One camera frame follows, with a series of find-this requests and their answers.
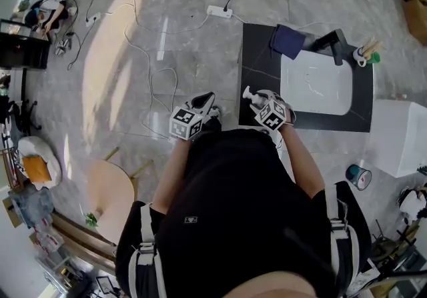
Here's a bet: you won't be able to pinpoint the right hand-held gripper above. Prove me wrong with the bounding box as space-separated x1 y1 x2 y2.
250 89 294 132

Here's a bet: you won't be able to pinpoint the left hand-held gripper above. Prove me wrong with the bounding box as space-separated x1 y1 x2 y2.
169 91 222 141

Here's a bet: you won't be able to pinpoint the white soap dispenser bottle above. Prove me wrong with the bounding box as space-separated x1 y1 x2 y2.
242 85 268 109

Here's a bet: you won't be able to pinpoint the person's left forearm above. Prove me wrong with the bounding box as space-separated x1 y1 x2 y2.
151 138 194 214

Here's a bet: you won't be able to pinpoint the person's right forearm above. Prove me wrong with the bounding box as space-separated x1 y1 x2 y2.
280 125 326 199

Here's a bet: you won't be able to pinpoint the white sink basin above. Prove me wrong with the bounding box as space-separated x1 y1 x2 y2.
280 49 354 116

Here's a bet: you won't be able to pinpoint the black sink vanity top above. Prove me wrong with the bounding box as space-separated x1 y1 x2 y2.
238 22 374 133

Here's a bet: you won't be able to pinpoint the dark blue cloth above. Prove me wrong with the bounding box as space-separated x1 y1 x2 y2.
269 24 307 61

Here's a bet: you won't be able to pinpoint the person's black shirt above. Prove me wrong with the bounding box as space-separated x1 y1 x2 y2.
115 128 373 298

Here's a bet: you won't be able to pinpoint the black faucet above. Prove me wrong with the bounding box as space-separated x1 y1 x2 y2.
313 29 350 67

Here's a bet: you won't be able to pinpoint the teal waste bin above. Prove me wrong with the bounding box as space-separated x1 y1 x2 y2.
345 163 373 191

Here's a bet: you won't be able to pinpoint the white cup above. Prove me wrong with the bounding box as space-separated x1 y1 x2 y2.
352 47 368 67

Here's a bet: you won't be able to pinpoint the round wooden table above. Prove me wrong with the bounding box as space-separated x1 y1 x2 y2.
85 147 154 246

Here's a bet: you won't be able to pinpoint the white power strip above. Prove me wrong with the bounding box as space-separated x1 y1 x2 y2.
85 12 103 28
206 5 234 19

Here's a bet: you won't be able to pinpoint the wooden brushes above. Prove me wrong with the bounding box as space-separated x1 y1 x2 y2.
362 39 384 57

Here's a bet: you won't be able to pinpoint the white rectangular cabinet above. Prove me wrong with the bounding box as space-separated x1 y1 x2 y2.
370 99 427 178

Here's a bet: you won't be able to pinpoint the white pouf chair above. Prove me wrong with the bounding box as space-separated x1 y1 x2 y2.
17 135 63 189

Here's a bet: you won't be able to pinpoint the silver metal device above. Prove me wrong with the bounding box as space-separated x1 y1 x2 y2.
55 32 74 57

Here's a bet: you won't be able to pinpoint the orange cushion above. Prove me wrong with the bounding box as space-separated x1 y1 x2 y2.
21 155 53 183

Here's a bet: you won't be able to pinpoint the wooden bench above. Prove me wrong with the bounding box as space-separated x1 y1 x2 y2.
51 213 117 274

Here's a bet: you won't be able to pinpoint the black office chair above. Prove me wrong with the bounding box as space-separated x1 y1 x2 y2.
0 93 43 137

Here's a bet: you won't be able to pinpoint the large cardboard box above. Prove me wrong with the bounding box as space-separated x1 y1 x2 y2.
402 0 427 46

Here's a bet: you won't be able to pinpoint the blue denim cloth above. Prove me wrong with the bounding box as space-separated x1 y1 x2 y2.
8 186 54 227

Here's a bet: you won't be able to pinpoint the black cabinet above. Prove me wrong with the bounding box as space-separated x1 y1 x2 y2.
0 18 51 71

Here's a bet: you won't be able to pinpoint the white floor cable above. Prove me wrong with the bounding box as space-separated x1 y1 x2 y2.
123 0 211 140

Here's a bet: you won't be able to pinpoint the person's left backpack strap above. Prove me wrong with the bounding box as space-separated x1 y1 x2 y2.
128 203 167 298

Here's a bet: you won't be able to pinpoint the person's backpack strap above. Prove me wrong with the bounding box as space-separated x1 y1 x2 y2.
325 185 361 277
128 203 167 298

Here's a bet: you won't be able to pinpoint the person's right backpack strap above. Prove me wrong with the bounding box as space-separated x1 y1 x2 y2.
325 185 361 277

